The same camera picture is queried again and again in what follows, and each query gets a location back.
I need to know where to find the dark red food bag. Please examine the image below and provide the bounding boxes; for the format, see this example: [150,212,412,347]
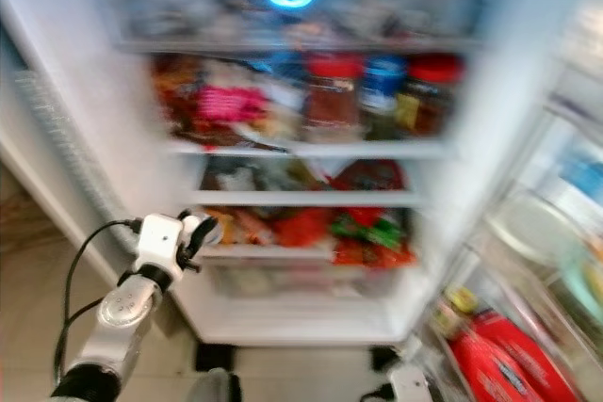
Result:
[330,159,406,194]

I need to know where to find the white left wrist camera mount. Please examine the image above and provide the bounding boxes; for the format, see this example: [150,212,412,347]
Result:
[132,214,189,281]

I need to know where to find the pink food package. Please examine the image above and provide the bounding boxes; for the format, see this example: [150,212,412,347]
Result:
[196,85,269,125]

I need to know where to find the orange red food package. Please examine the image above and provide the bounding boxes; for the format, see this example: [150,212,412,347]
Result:
[273,207,334,248]

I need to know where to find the blue lid jar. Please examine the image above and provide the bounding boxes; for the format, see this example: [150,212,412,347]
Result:
[360,54,408,139]

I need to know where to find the red and green package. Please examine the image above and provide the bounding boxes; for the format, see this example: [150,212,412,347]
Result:
[330,209,416,266]

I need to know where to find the yellow cap bottle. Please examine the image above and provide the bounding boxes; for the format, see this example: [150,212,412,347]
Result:
[443,287,481,318]

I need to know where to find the clear fridge crisper drawer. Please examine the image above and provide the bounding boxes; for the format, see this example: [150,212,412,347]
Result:
[203,259,401,299]

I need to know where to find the white open fridge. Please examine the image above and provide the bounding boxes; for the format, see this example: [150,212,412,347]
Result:
[0,0,557,371]

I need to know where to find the red lid jar brown contents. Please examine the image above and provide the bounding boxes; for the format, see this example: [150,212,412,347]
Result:
[301,52,368,144]

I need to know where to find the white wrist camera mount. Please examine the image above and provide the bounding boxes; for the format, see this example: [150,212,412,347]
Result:
[132,214,189,281]
[386,364,434,402]

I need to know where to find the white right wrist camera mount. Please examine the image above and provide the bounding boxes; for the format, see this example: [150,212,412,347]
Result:
[386,364,434,402]

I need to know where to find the red lid jar yellow label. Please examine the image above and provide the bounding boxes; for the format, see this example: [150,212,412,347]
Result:
[396,52,464,137]

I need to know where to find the glass fridge shelf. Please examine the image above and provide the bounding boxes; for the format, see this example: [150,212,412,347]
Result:
[165,138,458,158]
[203,247,331,260]
[193,190,425,207]
[118,38,491,53]

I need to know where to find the large red refill pouch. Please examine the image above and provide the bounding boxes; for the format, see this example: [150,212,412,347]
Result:
[448,308,585,402]

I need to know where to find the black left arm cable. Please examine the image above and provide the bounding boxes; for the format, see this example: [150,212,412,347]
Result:
[54,219,144,384]

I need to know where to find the white fridge door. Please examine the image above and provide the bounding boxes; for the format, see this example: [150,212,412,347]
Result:
[415,7,603,402]

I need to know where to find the silver robot left leg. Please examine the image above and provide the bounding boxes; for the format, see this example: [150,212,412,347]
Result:
[184,369,241,402]

